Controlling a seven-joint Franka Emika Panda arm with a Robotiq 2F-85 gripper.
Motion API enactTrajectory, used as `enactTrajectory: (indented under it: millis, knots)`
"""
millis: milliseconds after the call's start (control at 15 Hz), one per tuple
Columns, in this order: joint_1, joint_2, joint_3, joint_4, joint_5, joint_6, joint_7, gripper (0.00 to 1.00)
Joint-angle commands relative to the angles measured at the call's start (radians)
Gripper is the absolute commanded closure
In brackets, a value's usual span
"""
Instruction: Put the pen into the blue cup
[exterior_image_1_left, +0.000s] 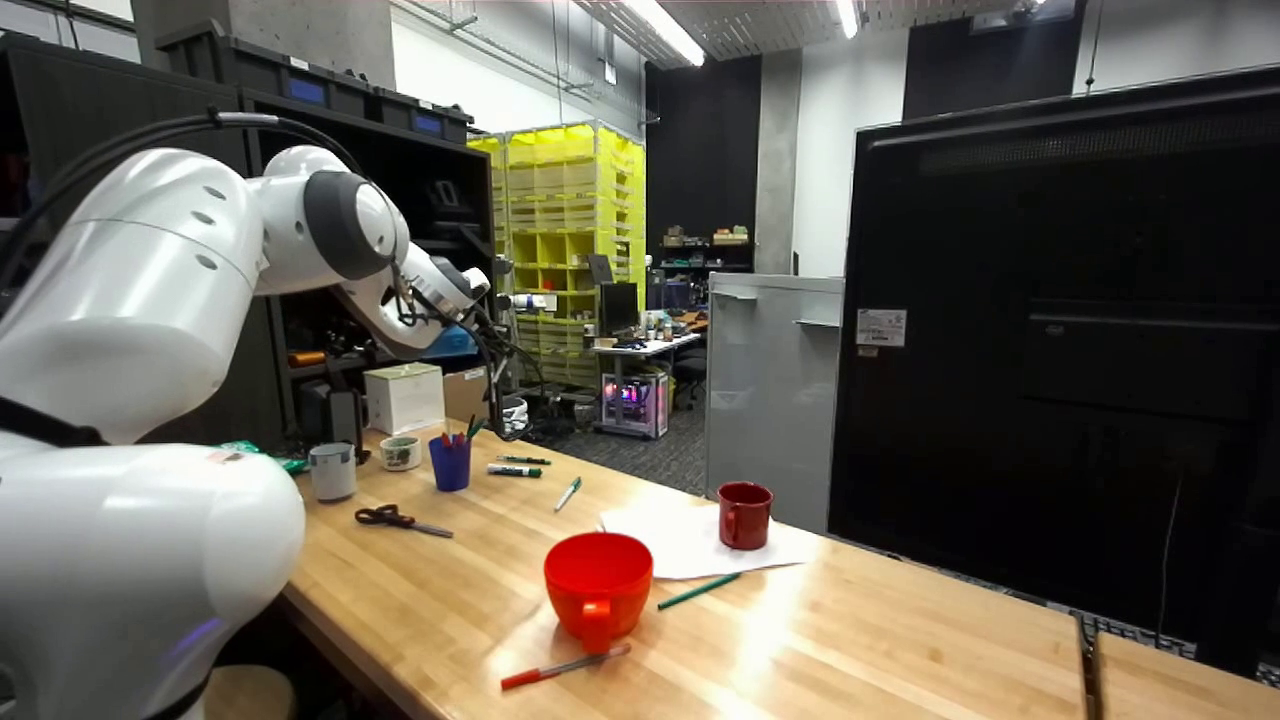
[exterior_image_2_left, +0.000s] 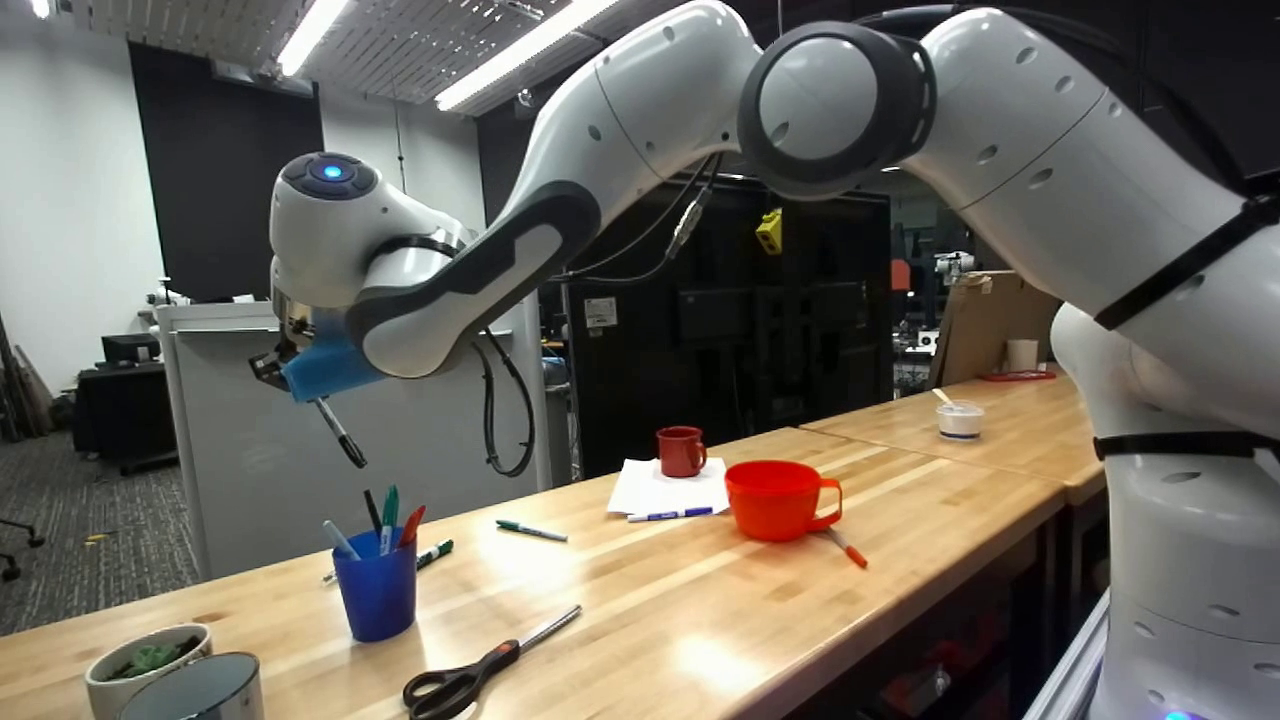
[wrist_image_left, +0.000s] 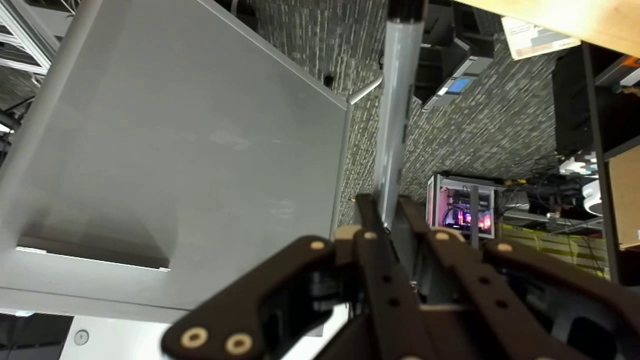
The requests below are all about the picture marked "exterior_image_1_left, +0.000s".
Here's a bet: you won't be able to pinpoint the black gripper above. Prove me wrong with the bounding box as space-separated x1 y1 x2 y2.
454 306 532 412

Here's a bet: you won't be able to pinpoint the blue plastic cup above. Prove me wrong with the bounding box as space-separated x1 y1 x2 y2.
426 436 476 494

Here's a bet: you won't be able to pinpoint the white plastic cup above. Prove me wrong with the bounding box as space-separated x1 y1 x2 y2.
302 438 361 509

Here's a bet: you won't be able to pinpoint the large orange-red cup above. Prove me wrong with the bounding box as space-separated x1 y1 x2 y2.
541 527 654 657

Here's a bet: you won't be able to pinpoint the slim green pen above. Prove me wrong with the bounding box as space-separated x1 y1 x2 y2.
653 569 745 616

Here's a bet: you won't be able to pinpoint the long red pen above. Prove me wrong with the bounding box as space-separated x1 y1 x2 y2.
496 645 611 693

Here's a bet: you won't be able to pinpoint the brown cardboard box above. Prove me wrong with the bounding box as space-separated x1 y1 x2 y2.
443 366 496 428

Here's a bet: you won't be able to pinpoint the white box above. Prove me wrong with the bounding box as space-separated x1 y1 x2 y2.
362 358 447 436

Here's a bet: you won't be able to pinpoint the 3D printer purple light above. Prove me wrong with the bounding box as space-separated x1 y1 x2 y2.
597 366 677 442

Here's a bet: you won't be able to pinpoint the black computer monitor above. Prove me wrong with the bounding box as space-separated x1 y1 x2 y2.
597 274 645 337

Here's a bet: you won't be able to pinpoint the cluttered background desk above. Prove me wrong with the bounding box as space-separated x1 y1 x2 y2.
582 313 706 390

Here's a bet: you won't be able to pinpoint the yellow bin shelf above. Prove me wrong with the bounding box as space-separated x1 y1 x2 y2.
476 124 653 390

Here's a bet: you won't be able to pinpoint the white paper sheet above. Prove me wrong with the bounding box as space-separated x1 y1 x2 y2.
597 501 812 583

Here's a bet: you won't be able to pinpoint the dark background shelf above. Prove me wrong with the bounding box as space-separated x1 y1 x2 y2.
648 215 757 317

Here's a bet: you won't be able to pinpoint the grey partition cabinet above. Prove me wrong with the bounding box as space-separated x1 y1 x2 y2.
705 271 849 532

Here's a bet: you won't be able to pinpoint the dark red mug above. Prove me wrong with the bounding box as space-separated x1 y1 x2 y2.
715 478 776 553

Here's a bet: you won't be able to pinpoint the white label sticker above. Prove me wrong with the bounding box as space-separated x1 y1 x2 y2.
853 305 913 352

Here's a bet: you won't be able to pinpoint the round wooden stool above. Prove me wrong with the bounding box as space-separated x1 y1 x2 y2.
196 663 300 720

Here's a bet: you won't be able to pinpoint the dark shelf unit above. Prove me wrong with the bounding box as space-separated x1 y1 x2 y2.
0 27 499 452

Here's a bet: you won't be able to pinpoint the large black panel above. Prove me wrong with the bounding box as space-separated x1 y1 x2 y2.
829 63 1280 677

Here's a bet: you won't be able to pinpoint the blue printed gripper mount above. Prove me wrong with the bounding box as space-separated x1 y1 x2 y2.
423 321 484 363

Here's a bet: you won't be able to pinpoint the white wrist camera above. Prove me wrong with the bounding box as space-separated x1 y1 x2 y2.
443 259 496 299

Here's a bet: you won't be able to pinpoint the black handled scissors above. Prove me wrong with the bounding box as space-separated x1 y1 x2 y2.
352 501 454 543

